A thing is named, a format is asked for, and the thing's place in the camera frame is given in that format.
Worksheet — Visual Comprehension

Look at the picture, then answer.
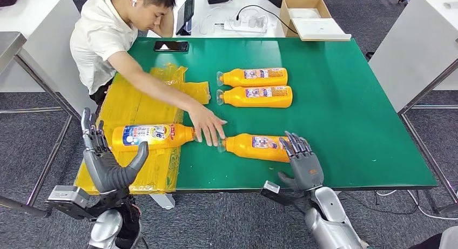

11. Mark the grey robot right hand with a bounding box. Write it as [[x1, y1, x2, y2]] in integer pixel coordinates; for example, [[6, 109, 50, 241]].
[[277, 131, 325, 193]]

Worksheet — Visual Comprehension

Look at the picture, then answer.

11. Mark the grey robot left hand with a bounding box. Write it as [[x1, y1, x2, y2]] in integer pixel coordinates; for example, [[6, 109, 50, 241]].
[[80, 107, 150, 197]]

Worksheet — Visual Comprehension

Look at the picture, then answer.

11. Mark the person's right hand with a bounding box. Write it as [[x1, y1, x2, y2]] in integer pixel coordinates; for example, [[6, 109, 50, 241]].
[[187, 104, 228, 148]]

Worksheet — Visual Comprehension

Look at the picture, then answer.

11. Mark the person's left hand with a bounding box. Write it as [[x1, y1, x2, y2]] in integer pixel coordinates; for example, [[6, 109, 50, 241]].
[[157, 5, 176, 24]]

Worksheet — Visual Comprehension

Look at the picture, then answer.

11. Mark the orange detergent bottle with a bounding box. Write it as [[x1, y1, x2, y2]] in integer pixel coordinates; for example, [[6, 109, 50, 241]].
[[216, 85, 293, 109], [217, 132, 292, 164], [111, 123, 198, 152], [216, 67, 289, 88]]

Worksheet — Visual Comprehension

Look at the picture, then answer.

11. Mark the black tablet on stand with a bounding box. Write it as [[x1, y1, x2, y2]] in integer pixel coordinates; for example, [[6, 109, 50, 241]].
[[175, 0, 196, 36]]

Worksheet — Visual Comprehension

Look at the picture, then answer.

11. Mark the black smartphone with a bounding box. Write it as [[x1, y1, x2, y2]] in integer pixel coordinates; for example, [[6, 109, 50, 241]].
[[153, 40, 190, 53]]

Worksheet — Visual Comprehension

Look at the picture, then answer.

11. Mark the white table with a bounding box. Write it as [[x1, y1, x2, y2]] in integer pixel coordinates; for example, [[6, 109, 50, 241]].
[[146, 0, 298, 38], [0, 0, 97, 114], [368, 0, 458, 112]]

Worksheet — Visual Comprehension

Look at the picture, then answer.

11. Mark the yellow plastic mat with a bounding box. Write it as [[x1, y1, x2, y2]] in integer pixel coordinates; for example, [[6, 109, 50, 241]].
[[74, 63, 212, 196]]

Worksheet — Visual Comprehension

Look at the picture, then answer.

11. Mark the person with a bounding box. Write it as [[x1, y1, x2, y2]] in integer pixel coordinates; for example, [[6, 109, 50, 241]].
[[70, 0, 228, 148]]

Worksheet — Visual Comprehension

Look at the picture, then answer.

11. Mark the green top table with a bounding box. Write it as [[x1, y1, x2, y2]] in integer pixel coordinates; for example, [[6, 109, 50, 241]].
[[127, 37, 438, 211]]

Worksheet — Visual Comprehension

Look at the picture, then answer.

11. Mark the white power strip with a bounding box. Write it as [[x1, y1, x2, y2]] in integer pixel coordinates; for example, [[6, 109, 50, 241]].
[[223, 18, 269, 34]]

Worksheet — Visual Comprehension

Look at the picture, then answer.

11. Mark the white foam insert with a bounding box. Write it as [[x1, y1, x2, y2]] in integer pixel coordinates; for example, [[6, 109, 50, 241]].
[[288, 8, 322, 20]]

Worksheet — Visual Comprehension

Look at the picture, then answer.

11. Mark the brown cardboard box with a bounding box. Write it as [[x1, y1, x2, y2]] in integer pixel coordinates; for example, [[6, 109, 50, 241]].
[[279, 0, 333, 38]]

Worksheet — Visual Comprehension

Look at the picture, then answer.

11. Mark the white flat box lid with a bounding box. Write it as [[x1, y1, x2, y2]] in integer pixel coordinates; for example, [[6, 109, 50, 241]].
[[291, 17, 352, 42]]

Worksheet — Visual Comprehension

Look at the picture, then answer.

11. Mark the person's leg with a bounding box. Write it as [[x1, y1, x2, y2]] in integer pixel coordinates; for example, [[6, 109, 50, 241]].
[[409, 233, 444, 249]]

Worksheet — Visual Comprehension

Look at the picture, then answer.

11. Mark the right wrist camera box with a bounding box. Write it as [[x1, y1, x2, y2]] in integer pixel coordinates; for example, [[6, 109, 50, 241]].
[[260, 180, 299, 207]]

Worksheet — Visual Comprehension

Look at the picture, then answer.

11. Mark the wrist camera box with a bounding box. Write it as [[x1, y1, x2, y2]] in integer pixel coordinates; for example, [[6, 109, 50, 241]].
[[260, 180, 299, 207], [44, 184, 97, 221]]

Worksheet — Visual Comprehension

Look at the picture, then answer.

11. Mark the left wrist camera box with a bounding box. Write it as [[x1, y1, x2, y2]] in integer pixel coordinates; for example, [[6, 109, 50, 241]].
[[44, 184, 97, 221]]

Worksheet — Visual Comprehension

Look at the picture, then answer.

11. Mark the black power cable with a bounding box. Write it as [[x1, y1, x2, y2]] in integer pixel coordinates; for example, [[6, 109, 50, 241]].
[[235, 4, 299, 36]]

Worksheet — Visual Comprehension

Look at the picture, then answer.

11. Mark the white floor cable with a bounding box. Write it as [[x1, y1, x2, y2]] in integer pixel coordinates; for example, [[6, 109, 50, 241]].
[[375, 189, 458, 221]]

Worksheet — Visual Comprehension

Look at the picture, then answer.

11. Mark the steel frame table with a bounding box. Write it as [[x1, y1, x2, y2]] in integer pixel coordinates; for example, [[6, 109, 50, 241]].
[[397, 38, 458, 216], [0, 31, 83, 219]]

